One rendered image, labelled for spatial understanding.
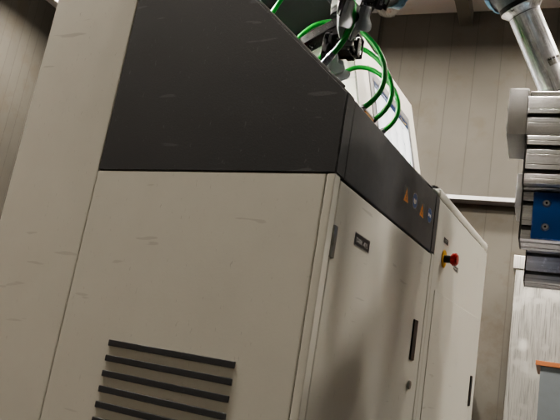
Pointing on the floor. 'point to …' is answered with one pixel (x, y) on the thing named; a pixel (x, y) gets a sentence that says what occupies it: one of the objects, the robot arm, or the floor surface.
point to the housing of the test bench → (55, 191)
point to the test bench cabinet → (197, 297)
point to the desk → (548, 391)
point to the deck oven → (529, 344)
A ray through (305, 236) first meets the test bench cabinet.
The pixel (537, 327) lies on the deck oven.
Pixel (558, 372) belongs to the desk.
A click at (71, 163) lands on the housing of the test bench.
